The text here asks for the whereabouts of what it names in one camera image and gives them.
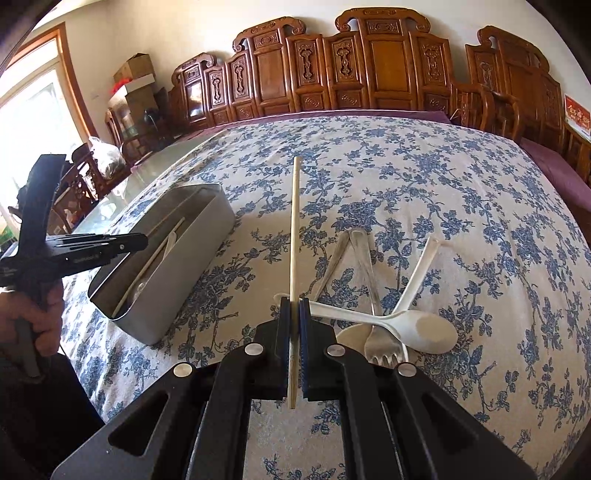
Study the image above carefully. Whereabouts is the purple sofa cushion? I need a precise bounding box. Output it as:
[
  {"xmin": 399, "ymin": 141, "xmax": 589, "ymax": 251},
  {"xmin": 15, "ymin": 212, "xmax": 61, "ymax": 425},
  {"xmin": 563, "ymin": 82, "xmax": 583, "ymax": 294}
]
[{"xmin": 277, "ymin": 109, "xmax": 451, "ymax": 123}]

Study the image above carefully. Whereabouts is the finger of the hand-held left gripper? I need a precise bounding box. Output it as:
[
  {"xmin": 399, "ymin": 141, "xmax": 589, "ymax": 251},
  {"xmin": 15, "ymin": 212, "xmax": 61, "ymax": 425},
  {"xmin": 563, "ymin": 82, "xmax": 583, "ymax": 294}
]
[
  {"xmin": 46, "ymin": 232, "xmax": 149, "ymax": 269},
  {"xmin": 19, "ymin": 154, "xmax": 68, "ymax": 241}
]

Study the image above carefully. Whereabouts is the light wooden chopstick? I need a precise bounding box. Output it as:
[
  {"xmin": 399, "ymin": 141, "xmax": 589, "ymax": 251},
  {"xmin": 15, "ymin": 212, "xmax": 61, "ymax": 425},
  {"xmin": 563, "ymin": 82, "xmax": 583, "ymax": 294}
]
[
  {"xmin": 112, "ymin": 217, "xmax": 186, "ymax": 319},
  {"xmin": 287, "ymin": 156, "xmax": 304, "ymax": 411}
]

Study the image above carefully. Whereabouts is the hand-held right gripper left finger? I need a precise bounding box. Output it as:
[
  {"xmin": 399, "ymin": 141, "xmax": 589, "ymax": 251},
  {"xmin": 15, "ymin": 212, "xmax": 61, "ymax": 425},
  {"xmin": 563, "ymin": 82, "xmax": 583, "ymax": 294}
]
[{"xmin": 51, "ymin": 298, "xmax": 294, "ymax": 480}]

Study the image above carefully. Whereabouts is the carved wooden chair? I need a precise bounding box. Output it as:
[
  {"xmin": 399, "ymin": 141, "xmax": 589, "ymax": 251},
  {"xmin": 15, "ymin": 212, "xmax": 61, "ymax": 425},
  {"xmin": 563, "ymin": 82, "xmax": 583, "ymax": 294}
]
[{"xmin": 48, "ymin": 143, "xmax": 132, "ymax": 236}]

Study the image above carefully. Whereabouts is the clear plastic bag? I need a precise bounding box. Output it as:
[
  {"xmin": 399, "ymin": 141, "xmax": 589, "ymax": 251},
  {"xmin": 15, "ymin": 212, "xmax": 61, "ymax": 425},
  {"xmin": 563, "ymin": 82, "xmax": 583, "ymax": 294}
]
[{"xmin": 88, "ymin": 137, "xmax": 126, "ymax": 181}]

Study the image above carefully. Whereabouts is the person's left forearm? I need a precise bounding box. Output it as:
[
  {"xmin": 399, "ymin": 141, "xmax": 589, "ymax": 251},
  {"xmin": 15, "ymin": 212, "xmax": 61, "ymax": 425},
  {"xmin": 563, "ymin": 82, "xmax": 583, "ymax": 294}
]
[{"xmin": 0, "ymin": 348, "xmax": 106, "ymax": 480}]

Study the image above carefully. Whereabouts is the purple armchair cushion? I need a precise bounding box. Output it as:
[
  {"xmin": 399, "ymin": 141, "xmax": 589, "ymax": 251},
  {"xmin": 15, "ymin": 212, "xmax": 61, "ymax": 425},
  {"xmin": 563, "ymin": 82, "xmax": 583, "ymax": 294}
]
[{"xmin": 519, "ymin": 136, "xmax": 591, "ymax": 213}]

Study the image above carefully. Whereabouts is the rectangular metal box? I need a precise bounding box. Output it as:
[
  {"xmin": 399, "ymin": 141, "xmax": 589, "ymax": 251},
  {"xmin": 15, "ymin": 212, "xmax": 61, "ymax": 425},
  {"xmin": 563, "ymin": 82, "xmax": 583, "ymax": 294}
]
[{"xmin": 87, "ymin": 183, "xmax": 237, "ymax": 346}]

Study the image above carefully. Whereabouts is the person's left hand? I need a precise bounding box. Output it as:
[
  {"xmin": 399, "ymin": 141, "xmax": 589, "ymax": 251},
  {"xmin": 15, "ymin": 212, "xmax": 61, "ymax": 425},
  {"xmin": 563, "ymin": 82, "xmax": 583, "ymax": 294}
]
[{"xmin": 0, "ymin": 286, "xmax": 66, "ymax": 361}]

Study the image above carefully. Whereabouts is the carved wooden sofa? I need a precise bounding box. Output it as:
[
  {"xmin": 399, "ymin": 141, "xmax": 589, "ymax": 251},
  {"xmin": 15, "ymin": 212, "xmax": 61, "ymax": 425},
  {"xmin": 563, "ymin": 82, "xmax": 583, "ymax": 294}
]
[{"xmin": 168, "ymin": 7, "xmax": 462, "ymax": 139}]

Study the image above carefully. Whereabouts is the wooden door frame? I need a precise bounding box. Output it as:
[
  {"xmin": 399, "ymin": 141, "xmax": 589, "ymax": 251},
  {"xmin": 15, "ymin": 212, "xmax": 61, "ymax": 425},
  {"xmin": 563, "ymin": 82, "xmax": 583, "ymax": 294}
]
[{"xmin": 0, "ymin": 23, "xmax": 98, "ymax": 195}]

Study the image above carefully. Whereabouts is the blue floral tablecloth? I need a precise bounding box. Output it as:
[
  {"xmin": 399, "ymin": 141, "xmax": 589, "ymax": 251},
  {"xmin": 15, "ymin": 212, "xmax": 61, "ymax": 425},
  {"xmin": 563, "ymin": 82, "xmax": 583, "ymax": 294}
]
[{"xmin": 60, "ymin": 115, "xmax": 591, "ymax": 480}]

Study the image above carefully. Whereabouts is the metal fork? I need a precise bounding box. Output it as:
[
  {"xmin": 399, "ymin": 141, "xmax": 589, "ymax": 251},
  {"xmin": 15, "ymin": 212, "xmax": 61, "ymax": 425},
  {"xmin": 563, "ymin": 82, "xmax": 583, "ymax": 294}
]
[{"xmin": 349, "ymin": 228, "xmax": 409, "ymax": 370}]

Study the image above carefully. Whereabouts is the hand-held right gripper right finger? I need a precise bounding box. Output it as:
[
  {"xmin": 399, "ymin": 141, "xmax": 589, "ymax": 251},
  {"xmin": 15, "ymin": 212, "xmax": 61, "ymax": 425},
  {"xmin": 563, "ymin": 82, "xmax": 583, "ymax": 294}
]
[{"xmin": 299, "ymin": 298, "xmax": 539, "ymax": 480}]

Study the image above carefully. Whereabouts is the red printed box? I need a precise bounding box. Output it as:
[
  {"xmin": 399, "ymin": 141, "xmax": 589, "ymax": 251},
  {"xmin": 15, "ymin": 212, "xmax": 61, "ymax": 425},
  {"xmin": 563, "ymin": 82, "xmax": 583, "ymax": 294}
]
[{"xmin": 563, "ymin": 95, "xmax": 591, "ymax": 137}]

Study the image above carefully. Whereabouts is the white box with red flowers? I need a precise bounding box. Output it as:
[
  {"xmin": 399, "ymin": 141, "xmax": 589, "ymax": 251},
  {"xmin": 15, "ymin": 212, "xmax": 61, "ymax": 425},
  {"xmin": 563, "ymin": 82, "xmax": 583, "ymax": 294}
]
[{"xmin": 108, "ymin": 74, "xmax": 155, "ymax": 99}]

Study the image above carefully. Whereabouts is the carved wooden armchair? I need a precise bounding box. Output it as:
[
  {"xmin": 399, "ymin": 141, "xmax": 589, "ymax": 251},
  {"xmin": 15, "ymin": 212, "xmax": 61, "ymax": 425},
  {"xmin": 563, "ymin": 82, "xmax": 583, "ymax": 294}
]
[{"xmin": 455, "ymin": 25, "xmax": 591, "ymax": 185}]

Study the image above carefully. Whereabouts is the small cardboard box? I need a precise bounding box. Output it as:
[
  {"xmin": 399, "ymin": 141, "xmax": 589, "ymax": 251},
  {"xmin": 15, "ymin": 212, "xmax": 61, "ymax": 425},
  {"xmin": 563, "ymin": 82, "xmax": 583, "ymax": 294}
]
[{"xmin": 113, "ymin": 53, "xmax": 155, "ymax": 84}]

